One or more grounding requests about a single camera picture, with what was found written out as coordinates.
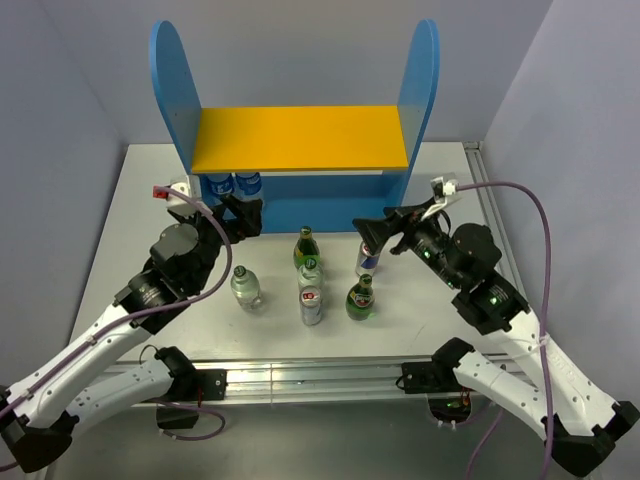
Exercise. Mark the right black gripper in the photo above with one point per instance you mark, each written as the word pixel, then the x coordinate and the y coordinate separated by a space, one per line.
pixel 375 231

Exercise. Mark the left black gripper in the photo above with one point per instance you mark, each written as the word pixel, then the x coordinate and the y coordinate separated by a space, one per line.
pixel 247 222

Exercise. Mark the blue silver Red Bull can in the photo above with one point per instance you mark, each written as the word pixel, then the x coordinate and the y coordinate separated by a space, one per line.
pixel 367 261

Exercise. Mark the clear bottle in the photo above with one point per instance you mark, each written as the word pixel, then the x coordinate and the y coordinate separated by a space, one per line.
pixel 310 274
pixel 246 288

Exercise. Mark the tall green glass bottle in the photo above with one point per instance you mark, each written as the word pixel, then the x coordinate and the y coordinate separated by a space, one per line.
pixel 305 248

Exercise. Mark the green Perrier glass bottle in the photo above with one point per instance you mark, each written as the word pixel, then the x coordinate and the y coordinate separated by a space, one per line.
pixel 360 299

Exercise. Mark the silver can red tab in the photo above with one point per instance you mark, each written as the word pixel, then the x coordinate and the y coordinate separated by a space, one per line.
pixel 310 301

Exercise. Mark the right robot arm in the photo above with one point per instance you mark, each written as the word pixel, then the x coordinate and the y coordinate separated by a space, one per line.
pixel 579 421

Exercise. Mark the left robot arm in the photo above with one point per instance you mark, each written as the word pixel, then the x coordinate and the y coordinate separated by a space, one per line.
pixel 44 412

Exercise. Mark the blue and yellow shelf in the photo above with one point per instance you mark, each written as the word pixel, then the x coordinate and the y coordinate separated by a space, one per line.
pixel 320 166

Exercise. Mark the right blue-label water bottle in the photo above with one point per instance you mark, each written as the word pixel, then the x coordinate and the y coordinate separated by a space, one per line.
pixel 250 185

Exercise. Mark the blue-label water bottle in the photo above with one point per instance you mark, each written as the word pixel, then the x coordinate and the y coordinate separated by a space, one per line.
pixel 250 185
pixel 221 184

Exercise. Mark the left blue-label water bottle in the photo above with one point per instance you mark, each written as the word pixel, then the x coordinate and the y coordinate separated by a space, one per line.
pixel 221 184

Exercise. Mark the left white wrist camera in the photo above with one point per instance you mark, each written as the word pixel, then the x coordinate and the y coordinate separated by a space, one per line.
pixel 180 192

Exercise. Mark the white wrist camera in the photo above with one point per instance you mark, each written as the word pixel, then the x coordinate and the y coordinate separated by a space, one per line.
pixel 180 192
pixel 445 193

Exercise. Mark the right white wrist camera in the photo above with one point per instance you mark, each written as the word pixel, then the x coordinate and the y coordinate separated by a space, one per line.
pixel 445 193

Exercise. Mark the aluminium side rail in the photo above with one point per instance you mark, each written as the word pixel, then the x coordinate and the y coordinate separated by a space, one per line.
pixel 507 265

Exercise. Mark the aluminium front rail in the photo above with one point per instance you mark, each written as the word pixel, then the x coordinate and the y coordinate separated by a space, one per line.
pixel 248 383

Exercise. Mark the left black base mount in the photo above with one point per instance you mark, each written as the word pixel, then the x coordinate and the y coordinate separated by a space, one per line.
pixel 180 409

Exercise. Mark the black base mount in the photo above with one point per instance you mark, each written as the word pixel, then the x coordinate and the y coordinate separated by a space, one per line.
pixel 448 402
pixel 180 409

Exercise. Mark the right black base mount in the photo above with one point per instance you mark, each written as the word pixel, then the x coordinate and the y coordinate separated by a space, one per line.
pixel 448 402

